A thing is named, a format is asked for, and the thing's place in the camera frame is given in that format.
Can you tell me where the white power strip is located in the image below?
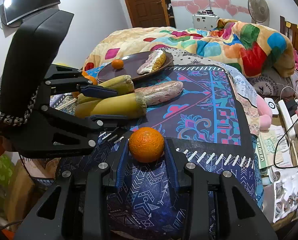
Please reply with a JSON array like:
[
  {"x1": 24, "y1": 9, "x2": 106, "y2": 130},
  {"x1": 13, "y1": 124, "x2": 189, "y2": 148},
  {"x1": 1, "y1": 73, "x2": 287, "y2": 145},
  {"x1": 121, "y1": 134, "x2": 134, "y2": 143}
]
[{"x1": 278, "y1": 99, "x2": 298, "y2": 142}]

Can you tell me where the wall-mounted flat television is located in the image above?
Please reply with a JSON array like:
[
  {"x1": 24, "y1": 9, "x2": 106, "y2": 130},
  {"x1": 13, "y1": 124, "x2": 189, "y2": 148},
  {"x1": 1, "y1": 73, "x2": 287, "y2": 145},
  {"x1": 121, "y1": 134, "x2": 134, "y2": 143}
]
[{"x1": 3, "y1": 0, "x2": 60, "y2": 26}]

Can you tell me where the wooden bed headboard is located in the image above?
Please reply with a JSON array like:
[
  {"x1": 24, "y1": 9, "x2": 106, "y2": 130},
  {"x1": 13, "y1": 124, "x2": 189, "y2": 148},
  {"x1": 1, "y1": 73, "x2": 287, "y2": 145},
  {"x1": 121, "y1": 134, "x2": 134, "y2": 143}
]
[{"x1": 280, "y1": 16, "x2": 298, "y2": 51}]

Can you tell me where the small tangerine on plate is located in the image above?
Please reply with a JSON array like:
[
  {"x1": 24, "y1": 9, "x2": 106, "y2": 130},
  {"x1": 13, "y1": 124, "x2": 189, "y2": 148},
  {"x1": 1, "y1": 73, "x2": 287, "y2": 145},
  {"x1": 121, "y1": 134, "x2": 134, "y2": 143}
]
[{"x1": 111, "y1": 59, "x2": 124, "y2": 70}]

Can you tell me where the white box appliance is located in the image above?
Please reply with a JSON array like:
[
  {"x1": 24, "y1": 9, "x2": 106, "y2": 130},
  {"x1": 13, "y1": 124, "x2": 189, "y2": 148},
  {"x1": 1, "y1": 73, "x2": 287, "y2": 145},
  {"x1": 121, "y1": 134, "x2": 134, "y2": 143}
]
[{"x1": 192, "y1": 9, "x2": 219, "y2": 30}]

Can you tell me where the large orange with sticker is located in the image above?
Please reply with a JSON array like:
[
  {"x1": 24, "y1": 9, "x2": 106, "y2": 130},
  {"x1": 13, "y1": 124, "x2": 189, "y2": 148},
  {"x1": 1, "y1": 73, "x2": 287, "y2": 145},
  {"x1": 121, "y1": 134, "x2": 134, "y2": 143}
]
[{"x1": 72, "y1": 71, "x2": 97, "y2": 99}]

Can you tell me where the colourful patchwork blanket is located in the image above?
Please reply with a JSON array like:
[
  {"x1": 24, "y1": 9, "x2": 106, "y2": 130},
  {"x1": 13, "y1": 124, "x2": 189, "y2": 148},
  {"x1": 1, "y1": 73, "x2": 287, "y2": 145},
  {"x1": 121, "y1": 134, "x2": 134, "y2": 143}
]
[{"x1": 83, "y1": 18, "x2": 295, "y2": 77}]

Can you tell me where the rough-skinned orange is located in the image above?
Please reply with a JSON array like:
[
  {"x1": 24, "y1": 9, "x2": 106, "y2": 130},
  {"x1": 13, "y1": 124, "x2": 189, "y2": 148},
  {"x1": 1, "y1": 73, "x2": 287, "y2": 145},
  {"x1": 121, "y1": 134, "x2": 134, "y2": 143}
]
[{"x1": 129, "y1": 127, "x2": 165, "y2": 163}]

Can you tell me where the dark purple round plate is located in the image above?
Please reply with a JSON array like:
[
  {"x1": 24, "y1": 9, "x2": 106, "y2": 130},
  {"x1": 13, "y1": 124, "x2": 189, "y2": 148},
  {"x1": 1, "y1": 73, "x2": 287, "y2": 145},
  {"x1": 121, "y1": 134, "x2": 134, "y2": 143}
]
[{"x1": 96, "y1": 51, "x2": 173, "y2": 83}]

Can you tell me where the pink plush toy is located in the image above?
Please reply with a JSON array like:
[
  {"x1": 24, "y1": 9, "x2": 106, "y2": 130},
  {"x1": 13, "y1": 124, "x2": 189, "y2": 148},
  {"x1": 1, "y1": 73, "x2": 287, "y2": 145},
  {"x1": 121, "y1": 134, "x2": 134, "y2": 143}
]
[{"x1": 256, "y1": 95, "x2": 273, "y2": 131}]

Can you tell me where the patterned blue bed cloth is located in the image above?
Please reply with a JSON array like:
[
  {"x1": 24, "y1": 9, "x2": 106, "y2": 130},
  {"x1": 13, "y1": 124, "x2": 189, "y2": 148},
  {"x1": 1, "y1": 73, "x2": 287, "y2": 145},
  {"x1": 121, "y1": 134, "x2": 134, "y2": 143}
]
[{"x1": 57, "y1": 65, "x2": 263, "y2": 239}]

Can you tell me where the brown wooden door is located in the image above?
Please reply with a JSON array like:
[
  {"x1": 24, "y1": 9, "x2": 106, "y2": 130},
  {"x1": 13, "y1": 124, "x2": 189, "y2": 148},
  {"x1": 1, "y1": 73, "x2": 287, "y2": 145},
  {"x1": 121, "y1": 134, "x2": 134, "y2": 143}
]
[{"x1": 124, "y1": 0, "x2": 170, "y2": 28}]

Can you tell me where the standing electric fan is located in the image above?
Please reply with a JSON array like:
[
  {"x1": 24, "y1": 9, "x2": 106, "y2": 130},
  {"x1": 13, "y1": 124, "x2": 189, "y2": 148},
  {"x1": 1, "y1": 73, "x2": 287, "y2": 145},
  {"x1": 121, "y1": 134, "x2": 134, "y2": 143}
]
[{"x1": 248, "y1": 0, "x2": 269, "y2": 23}]

